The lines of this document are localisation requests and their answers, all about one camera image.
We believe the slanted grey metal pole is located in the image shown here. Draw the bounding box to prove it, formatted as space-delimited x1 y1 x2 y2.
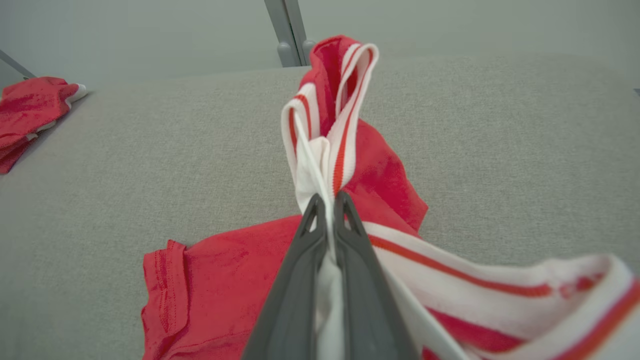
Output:
0 49 37 81

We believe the folded red garment white trim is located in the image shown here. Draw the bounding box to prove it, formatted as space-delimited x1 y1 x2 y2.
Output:
0 76 88 175

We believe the grey metal frame post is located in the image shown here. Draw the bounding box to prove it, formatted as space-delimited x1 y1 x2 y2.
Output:
264 0 317 68

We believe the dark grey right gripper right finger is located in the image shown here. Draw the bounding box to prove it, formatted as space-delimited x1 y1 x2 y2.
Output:
333 190 420 360

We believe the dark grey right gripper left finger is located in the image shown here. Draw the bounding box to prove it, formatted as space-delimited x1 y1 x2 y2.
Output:
241 193 329 360

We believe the red garment with white trim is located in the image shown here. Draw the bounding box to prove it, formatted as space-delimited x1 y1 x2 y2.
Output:
141 35 640 360

